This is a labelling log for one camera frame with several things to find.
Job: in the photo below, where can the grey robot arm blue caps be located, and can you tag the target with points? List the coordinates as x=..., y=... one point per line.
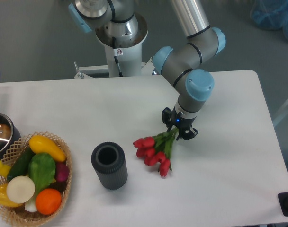
x=180, y=68

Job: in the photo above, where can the dark grey ribbed vase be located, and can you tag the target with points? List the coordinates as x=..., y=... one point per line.
x=109, y=162

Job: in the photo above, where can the black device at edge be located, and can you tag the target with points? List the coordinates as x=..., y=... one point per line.
x=283, y=201

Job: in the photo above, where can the green lettuce leaf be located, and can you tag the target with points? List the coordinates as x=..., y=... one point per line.
x=41, y=171

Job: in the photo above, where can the white round onion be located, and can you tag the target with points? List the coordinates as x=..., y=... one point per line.
x=20, y=189

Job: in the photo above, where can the yellow squash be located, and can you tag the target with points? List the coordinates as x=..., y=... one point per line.
x=41, y=144

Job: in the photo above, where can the white leek stalk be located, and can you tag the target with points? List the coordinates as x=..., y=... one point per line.
x=30, y=205

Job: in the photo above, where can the orange fruit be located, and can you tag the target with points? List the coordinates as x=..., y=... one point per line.
x=48, y=201

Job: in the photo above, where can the dark green cucumber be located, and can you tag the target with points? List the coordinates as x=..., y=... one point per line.
x=20, y=166

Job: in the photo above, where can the yellow bell pepper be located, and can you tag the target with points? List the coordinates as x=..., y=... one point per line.
x=4, y=200

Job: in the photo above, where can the blue plastic bag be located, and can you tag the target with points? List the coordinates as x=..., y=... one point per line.
x=271, y=15

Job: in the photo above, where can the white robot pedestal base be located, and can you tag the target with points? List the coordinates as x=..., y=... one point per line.
x=123, y=50

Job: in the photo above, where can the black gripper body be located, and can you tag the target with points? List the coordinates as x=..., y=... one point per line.
x=180, y=122

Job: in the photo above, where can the purple red onion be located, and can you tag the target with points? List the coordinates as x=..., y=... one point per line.
x=61, y=172

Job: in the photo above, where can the woven wicker basket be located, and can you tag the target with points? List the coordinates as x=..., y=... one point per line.
x=19, y=217

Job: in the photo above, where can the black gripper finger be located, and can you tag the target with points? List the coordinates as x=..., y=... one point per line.
x=166, y=118
x=187, y=133

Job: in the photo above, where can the red tulip bouquet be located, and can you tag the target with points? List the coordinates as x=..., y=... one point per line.
x=157, y=150

